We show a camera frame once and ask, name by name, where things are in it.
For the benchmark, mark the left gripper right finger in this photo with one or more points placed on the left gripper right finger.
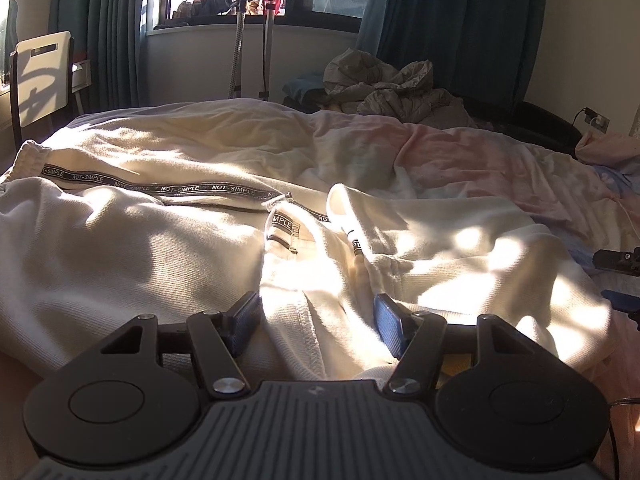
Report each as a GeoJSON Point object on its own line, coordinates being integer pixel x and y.
{"type": "Point", "coordinates": [420, 341]}

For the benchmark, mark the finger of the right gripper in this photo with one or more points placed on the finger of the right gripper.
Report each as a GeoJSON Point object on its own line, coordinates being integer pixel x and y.
{"type": "Point", "coordinates": [628, 304]}
{"type": "Point", "coordinates": [627, 263]}

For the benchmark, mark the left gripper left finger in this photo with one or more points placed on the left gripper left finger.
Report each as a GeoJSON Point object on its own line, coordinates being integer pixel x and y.
{"type": "Point", "coordinates": [213, 340]}

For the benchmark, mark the cream white zip jacket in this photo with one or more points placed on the cream white zip jacket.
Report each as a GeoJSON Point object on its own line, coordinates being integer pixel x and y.
{"type": "Point", "coordinates": [250, 229]}

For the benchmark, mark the pale pink bed sheet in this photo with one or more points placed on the pale pink bed sheet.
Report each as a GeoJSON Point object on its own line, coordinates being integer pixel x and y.
{"type": "Point", "coordinates": [500, 169]}

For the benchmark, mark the dark sofa headboard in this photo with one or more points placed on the dark sofa headboard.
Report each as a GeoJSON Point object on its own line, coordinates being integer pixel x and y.
{"type": "Point", "coordinates": [526, 123]}

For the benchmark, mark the teal cloth on sofa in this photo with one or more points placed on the teal cloth on sofa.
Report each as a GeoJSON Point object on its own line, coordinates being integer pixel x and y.
{"type": "Point", "coordinates": [305, 93]}

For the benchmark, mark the crumpled grey quilted jacket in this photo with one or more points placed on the crumpled grey quilted jacket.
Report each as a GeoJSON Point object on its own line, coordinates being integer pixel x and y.
{"type": "Point", "coordinates": [358, 83]}

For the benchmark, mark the right teal curtain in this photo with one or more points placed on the right teal curtain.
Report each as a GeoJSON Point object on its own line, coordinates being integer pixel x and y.
{"type": "Point", "coordinates": [484, 50]}

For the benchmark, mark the teal curtain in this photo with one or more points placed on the teal curtain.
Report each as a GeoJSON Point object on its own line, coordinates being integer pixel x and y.
{"type": "Point", "coordinates": [109, 34]}
{"type": "Point", "coordinates": [484, 50]}

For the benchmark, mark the left teal curtain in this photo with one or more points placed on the left teal curtain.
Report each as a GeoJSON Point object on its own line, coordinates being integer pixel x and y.
{"type": "Point", "coordinates": [109, 34]}

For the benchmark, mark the wall power outlet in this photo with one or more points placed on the wall power outlet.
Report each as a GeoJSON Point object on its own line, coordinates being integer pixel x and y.
{"type": "Point", "coordinates": [593, 119]}

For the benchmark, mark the white chair with black frame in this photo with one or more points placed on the white chair with black frame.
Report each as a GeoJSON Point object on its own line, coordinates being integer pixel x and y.
{"type": "Point", "coordinates": [45, 79]}

